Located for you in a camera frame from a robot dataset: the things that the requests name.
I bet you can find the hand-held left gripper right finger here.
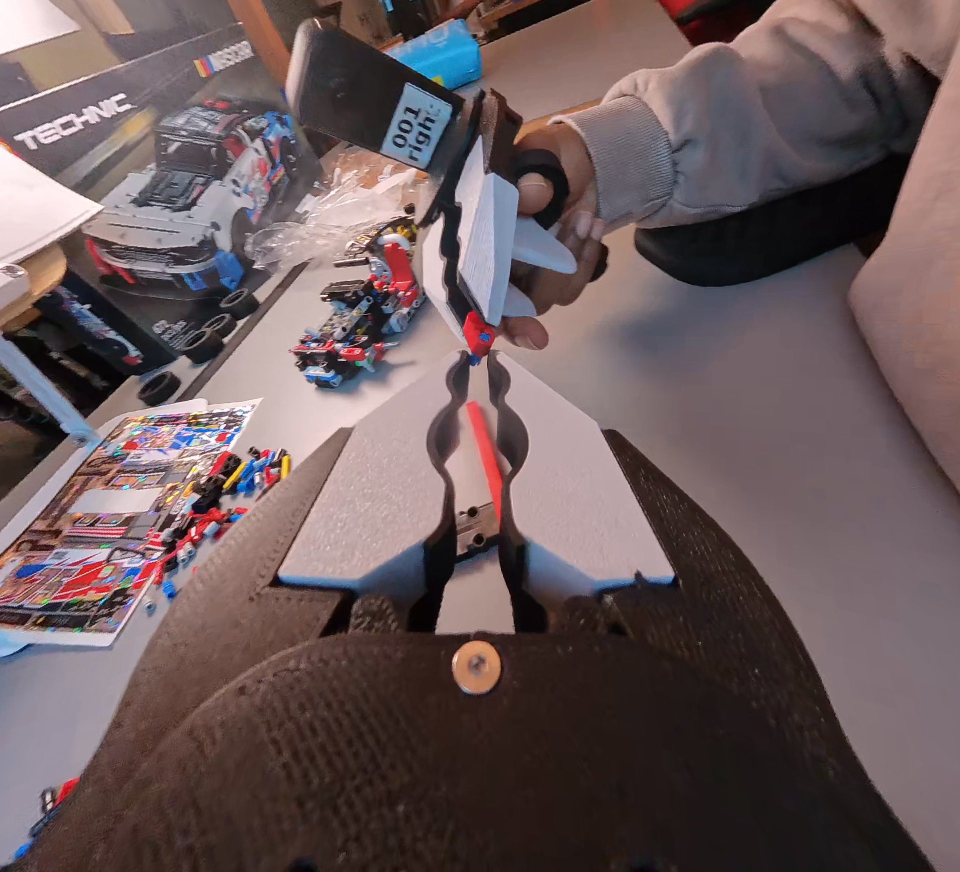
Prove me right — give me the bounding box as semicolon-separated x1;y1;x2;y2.
487;352;676;614

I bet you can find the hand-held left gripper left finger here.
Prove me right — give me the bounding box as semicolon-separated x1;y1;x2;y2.
277;349;470;626

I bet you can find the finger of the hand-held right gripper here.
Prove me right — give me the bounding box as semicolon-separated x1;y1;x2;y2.
421;223;481;353
456;137;520;329

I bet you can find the red lego connector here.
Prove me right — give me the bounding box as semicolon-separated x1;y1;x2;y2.
461;311;498;367

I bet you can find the black lego panel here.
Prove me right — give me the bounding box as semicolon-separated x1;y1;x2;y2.
452;500;502;564

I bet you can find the long red lego beam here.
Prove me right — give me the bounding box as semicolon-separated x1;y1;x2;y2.
465;401;505;509

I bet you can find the person's right forearm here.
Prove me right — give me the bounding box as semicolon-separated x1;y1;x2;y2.
577;0;960;228

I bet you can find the partly built lego car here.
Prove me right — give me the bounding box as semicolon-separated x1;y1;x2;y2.
291;215;426;391

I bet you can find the pile of mixed lego pieces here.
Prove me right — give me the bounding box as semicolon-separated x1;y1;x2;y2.
146;446;294;597

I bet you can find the black lego box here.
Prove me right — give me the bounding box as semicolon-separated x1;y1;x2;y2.
0;24;325;372

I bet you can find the lego instruction booklet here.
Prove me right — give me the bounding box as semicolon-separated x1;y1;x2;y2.
0;148;105;266

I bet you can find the person's right hand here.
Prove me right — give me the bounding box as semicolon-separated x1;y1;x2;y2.
498;123;610;353

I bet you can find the light blue padded case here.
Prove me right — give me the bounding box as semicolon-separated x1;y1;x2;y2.
382;19;485;91

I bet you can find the clear plastic bag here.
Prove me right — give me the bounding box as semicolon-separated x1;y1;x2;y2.
247;152;429;267

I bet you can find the colourful sticker sheet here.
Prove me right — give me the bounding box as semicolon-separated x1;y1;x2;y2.
0;398;264;647

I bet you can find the pile of black blue pins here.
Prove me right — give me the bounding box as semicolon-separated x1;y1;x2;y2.
15;776;81;860

